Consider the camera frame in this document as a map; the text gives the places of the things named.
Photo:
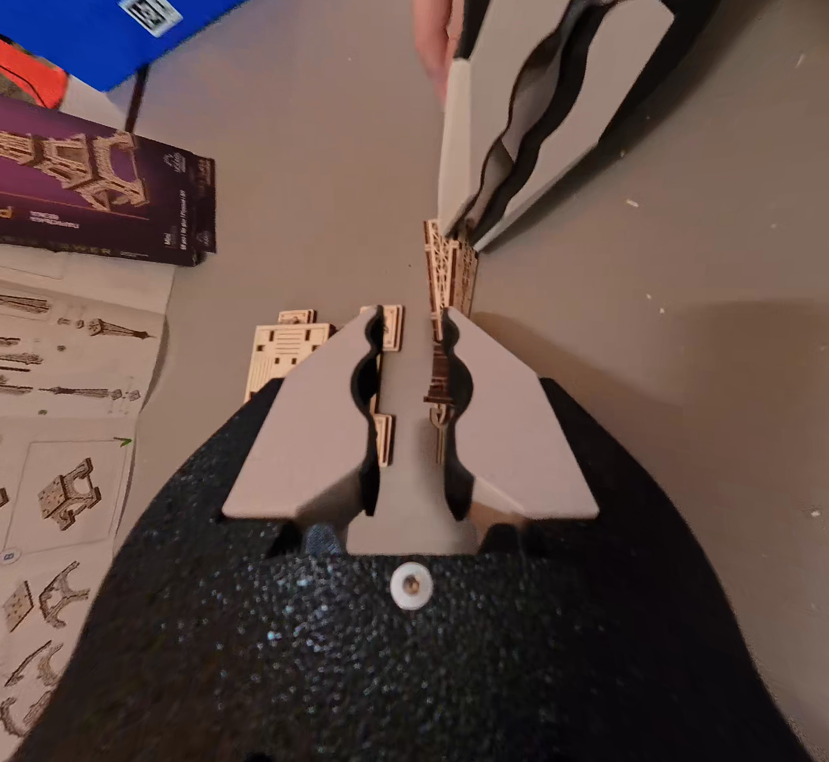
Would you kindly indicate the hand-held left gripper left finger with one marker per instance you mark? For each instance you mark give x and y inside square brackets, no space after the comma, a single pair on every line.
[298,444]

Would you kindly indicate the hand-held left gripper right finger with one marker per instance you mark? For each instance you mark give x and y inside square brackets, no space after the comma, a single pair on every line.
[524,444]

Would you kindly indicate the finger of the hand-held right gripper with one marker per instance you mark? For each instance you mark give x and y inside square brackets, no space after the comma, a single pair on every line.
[583,94]
[486,94]

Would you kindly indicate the wooden tower spire assembly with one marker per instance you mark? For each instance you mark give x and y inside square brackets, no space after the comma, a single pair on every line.
[447,295]

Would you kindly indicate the grey desk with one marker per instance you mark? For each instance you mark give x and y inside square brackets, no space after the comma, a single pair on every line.
[647,321]

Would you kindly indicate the wooden tower base model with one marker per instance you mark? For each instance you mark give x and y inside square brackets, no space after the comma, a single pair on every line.
[285,347]

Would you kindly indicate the assembly diagram instruction sheet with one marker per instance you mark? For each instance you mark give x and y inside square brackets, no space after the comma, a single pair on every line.
[65,451]

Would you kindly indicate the dark purple model kit box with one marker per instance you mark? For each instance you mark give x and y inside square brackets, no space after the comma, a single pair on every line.
[97,192]

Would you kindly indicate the red plastic bin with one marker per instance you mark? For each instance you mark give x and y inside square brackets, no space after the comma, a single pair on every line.
[32,75]

